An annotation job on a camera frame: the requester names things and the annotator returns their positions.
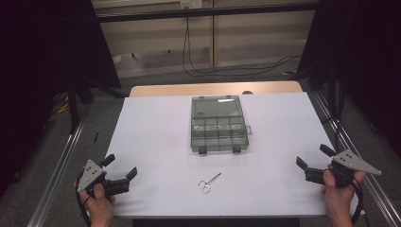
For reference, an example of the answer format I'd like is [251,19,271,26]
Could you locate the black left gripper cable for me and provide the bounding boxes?
[75,176,93,227]

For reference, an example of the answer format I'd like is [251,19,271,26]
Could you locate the black horizontal bar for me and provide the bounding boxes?
[95,2,319,24]

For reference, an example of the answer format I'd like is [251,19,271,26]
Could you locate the person's left hand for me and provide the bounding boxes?
[78,183,116,222]

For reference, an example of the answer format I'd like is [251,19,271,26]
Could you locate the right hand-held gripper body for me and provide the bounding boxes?
[305,148,382,189]

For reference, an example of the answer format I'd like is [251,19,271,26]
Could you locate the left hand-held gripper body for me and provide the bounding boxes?
[77,159,131,199]

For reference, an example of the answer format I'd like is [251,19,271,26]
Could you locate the black metal stand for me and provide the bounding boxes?
[67,74,81,135]

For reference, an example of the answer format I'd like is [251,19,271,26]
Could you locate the small metal scissors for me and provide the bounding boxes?
[197,171,222,195]

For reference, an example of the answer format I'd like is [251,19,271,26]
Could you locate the long black floor cable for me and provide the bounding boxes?
[182,16,303,78]

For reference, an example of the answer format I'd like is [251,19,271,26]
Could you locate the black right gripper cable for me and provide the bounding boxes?
[350,178,364,227]

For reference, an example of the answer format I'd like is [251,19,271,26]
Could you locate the white table mat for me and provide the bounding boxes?
[105,92,360,219]

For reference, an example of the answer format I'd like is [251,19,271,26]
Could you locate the white wall socket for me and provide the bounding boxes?
[180,0,203,9]

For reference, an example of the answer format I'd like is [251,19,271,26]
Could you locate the clear plastic compartment box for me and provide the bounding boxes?
[190,95,253,155]

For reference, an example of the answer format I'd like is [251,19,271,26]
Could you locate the black curtain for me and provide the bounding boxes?
[0,0,122,200]
[297,0,401,159]

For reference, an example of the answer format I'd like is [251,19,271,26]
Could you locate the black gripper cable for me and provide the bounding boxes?
[75,176,93,227]
[350,178,364,227]

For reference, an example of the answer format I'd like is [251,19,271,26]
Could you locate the person's right hand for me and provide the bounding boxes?
[320,169,367,218]

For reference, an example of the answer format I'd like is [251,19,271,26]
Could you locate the aluminium floor rail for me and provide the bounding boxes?
[313,92,401,227]
[26,121,85,227]

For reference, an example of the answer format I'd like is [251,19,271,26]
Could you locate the yellow cables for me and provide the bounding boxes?
[55,94,72,115]

